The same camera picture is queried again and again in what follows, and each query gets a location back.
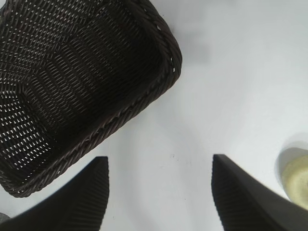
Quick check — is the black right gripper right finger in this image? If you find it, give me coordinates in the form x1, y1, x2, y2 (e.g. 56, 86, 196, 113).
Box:
211, 154, 308, 231

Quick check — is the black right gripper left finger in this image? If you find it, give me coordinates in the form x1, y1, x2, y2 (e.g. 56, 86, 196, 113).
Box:
0, 156, 110, 231

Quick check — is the dark brown wicker basket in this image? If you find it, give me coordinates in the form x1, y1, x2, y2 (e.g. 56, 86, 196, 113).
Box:
0, 0, 183, 198

